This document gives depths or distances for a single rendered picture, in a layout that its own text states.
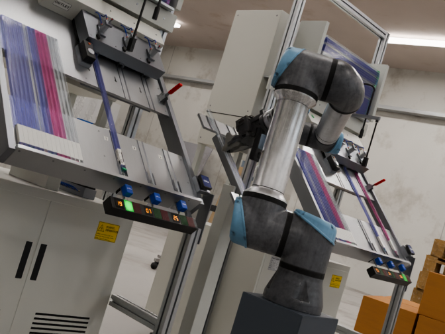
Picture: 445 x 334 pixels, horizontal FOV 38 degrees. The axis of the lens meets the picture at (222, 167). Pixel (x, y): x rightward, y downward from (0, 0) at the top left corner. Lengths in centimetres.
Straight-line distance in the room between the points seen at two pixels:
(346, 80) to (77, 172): 76
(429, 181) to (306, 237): 953
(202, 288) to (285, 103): 94
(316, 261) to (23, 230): 96
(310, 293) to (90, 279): 95
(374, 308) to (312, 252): 297
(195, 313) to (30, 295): 59
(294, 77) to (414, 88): 1000
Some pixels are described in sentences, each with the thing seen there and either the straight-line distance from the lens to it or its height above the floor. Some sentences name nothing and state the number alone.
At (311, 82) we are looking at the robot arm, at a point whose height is 110.
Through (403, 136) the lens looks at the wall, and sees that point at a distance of 1143.
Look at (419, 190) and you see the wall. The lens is 1109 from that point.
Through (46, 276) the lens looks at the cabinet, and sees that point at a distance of 219.
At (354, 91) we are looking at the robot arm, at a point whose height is 112.
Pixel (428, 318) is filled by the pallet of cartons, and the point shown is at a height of 42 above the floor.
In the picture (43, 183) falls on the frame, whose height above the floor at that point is 63.
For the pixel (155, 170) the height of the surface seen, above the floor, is 78.
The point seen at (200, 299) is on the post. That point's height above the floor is 39.
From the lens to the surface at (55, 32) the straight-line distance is 218.
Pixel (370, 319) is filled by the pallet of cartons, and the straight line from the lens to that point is 453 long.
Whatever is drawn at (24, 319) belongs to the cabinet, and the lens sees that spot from 221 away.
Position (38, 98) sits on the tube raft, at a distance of 186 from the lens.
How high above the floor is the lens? 74
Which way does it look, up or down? 3 degrees up
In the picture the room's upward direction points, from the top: 17 degrees clockwise
